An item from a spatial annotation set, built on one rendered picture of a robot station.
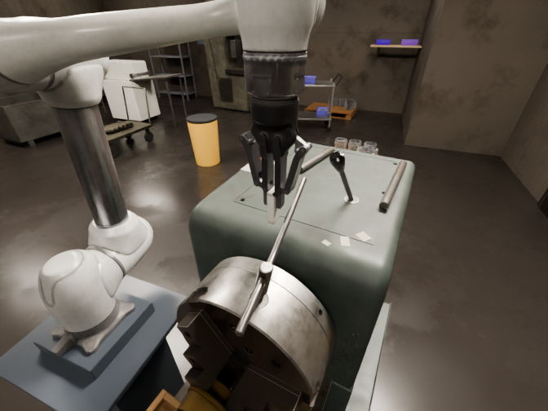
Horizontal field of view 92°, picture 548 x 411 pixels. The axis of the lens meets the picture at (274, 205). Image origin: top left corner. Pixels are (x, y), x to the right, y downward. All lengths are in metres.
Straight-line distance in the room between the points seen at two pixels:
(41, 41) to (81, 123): 0.30
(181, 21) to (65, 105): 0.39
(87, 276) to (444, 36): 4.69
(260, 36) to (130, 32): 0.25
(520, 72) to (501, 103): 0.39
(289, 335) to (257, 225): 0.24
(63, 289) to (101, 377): 0.30
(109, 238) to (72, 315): 0.23
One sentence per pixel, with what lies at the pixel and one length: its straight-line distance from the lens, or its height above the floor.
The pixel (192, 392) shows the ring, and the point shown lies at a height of 1.11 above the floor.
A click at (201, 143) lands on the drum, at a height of 0.34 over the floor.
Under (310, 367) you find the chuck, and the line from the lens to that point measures 0.51.
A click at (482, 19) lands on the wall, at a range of 4.87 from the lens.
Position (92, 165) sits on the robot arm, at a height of 1.30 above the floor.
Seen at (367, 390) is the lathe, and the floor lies 0.54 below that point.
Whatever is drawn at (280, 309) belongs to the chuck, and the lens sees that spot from 0.48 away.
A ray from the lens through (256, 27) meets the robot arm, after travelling 0.39.
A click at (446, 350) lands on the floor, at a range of 2.11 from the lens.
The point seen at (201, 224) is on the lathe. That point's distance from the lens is 0.66.
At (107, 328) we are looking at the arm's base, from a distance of 1.07.
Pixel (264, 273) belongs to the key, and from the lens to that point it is 0.41.
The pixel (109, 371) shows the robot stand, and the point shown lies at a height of 0.75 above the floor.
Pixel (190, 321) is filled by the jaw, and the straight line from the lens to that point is 0.52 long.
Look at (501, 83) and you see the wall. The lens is 5.03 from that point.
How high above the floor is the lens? 1.62
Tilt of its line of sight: 34 degrees down
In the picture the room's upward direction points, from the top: straight up
